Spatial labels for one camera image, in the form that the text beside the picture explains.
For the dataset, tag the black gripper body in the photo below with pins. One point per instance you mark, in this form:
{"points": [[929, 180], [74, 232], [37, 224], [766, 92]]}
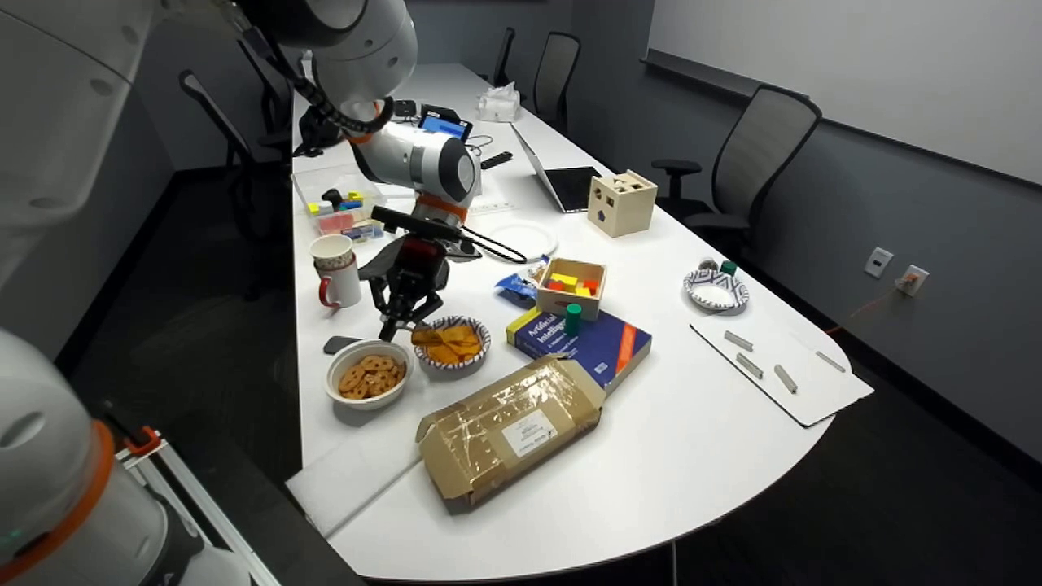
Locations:
{"points": [[411, 270]]}

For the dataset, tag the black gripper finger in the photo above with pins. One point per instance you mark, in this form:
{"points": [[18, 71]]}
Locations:
{"points": [[432, 312], [392, 321]]}

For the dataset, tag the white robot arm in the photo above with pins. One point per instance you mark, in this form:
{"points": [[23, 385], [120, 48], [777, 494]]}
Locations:
{"points": [[67, 74]]}

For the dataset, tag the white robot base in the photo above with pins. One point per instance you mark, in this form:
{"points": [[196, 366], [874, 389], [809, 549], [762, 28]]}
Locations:
{"points": [[93, 506]]}

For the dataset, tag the white plate with blue markings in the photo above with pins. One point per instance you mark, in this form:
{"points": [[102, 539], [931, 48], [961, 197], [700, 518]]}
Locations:
{"points": [[462, 345]]}

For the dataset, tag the black remote control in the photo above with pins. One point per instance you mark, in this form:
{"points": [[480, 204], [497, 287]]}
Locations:
{"points": [[336, 342]]}

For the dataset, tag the white bowl of chips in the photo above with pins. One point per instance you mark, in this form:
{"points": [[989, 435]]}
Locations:
{"points": [[368, 375]]}

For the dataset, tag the blue snack packet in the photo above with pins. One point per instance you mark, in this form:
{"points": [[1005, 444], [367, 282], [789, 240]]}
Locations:
{"points": [[518, 290]]}

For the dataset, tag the white round lid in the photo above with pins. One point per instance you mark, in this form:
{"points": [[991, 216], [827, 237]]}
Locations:
{"points": [[522, 245]]}

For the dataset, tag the small wooden block tray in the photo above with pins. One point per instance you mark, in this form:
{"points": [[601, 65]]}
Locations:
{"points": [[571, 282]]}

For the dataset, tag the green wooden block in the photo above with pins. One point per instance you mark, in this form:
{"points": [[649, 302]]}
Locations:
{"points": [[571, 317]]}

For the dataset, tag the grey laptop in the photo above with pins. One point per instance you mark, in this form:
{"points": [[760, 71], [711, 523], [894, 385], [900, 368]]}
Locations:
{"points": [[568, 186]]}

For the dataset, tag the crumpled white plastic bag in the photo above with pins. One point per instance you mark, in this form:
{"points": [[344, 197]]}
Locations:
{"points": [[499, 106]]}

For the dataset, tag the black office chair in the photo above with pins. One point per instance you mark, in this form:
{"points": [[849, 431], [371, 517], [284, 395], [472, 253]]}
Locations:
{"points": [[251, 180]]}

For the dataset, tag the blue book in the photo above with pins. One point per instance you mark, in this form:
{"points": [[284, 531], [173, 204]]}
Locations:
{"points": [[607, 345]]}

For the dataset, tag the wooden shape sorter cube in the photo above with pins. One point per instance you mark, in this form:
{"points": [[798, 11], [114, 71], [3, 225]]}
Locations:
{"points": [[621, 204]]}

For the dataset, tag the grey office chair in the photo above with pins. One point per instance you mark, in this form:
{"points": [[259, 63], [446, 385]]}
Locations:
{"points": [[753, 153]]}

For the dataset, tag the white mug red handle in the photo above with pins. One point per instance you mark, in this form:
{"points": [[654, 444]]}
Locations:
{"points": [[336, 267]]}

